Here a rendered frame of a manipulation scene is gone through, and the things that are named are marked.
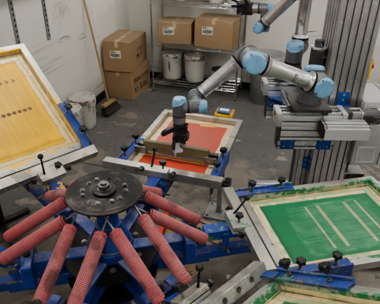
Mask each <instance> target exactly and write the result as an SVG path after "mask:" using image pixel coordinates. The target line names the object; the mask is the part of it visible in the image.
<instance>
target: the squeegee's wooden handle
mask: <svg viewBox="0 0 380 304"><path fill-rule="evenodd" d="M143 145H144V147H146V151H153V147H157V151H156V152H157V153H164V154H171V155H174V153H173V147H172V143H168V142H161V141H154V140H149V139H144V141H143ZM180 148H181V149H183V152H182V153H176V156H182V157H188V158H193V159H200V160H203V161H204V157H209V151H210V150H209V149H205V148H198V147H191V146H187V145H180Z"/></svg>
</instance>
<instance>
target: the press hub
mask: <svg viewBox="0 0 380 304"><path fill-rule="evenodd" d="M142 193H143V187H142V183H141V182H140V181H139V179H138V178H136V177H135V176H133V175H131V174H129V173H126V172H123V171H115V170H105V171H97V172H93V173H89V174H86V175H84V176H82V177H80V178H78V179H77V180H75V181H74V182H72V183H71V184H70V185H69V186H68V188H67V190H66V192H65V202H66V204H67V206H68V207H69V208H70V209H71V210H72V211H74V212H76V213H78V214H81V215H85V216H88V217H96V218H97V220H96V221H95V222H94V223H95V228H94V230H93V231H92V233H91V234H90V236H89V235H88V234H87V233H86V232H85V231H83V230H82V229H81V230H80V231H78V232H77V233H76V234H75V236H74V239H73V241H72V244H71V246H70V248H74V247H81V246H87V249H88V248H89V245H90V242H91V240H92V237H93V235H94V232H96V231H97V230H99V231H101V230H102V228H103V225H104V222H105V220H106V219H105V218H104V217H107V216H109V218H108V220H109V221H110V223H111V225H112V226H113V228H114V229H116V228H121V229H122V231H123V232H124V234H125V235H126V237H127V238H128V240H129V241H130V243H131V244H132V246H133V247H134V240H133V239H136V238H144V237H147V235H146V234H145V232H144V231H143V230H142V228H141V226H140V225H139V223H138V222H135V223H134V225H133V227H132V228H131V230H130V231H129V230H128V229H127V228H126V227H125V226H124V225H123V224H122V220H123V219H120V217H118V214H119V213H121V212H124V211H126V210H128V209H130V208H131V207H133V206H134V205H135V204H136V203H137V202H138V201H139V200H140V199H141V197H142ZM111 231H112V228H111V227H110V226H109V224H108V222H107V223H106V226H105V228H104V231H103V232H104V233H106V234H107V236H108V237H107V240H106V243H105V245H104V248H103V250H102V253H101V256H100V259H99V261H98V262H100V263H106V264H107V267H106V268H105V269H104V271H103V272H102V274H101V276H100V277H99V279H98V280H97V282H96V283H95V286H97V287H107V288H106V290H105V291H104V293H103V295H102V296H101V298H100V299H99V301H98V304H131V300H133V299H134V295H133V294H132V293H131V292H130V291H129V290H128V289H127V288H126V287H125V286H124V285H123V283H126V282H129V281H131V280H132V277H131V276H130V275H129V274H128V273H127V272H126V271H125V270H124V269H123V268H122V267H120V266H119V265H118V261H121V260H123V259H124V258H123V257H122V256H121V254H120V252H119V251H118V249H117V248H116V246H115V245H114V243H113V241H112V240H111V238H110V236H109V235H110V232H111ZM136 252H137V254H138V255H139V257H140V258H141V260H142V262H143V263H144V264H145V266H146V267H147V269H148V271H149V272H150V274H151V275H152V276H153V277H154V278H156V275H157V270H158V264H153V265H152V263H153V261H154V259H155V257H156V253H157V250H156V249H155V248H154V247H149V248H144V249H136ZM84 258H85V257H83V258H76V259H68V260H65V261H64V263H65V267H66V269H67V271H68V272H69V274H70V275H71V276H72V277H70V278H68V283H69V286H70V288H71V290H72V289H73V286H74V283H75V281H76V278H77V276H78V273H79V271H80V268H81V265H82V263H83V261H84Z"/></svg>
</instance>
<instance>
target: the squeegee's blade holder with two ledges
mask: <svg viewBox="0 0 380 304"><path fill-rule="evenodd" d="M147 153H149V154H153V151H147ZM155 154H156V155H160V156H166V157H173V158H178V159H184V160H191V161H195V162H202V163H203V160H200V159H193V158H188V157H182V156H176V157H175V155H171V154H164V153H157V152H156V153H155Z"/></svg>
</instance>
